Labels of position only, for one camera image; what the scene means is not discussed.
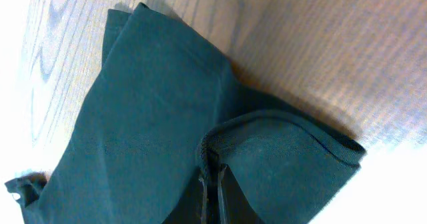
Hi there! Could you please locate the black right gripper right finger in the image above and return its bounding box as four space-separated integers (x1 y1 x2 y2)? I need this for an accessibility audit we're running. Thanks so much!
218 164 233 224

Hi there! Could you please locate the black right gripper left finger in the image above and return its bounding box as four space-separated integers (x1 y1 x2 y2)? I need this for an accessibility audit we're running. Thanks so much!
198 174 210 224

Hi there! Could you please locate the black t-shirt with white logo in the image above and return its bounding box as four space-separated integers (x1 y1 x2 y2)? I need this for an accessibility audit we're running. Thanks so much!
5 4 365 223

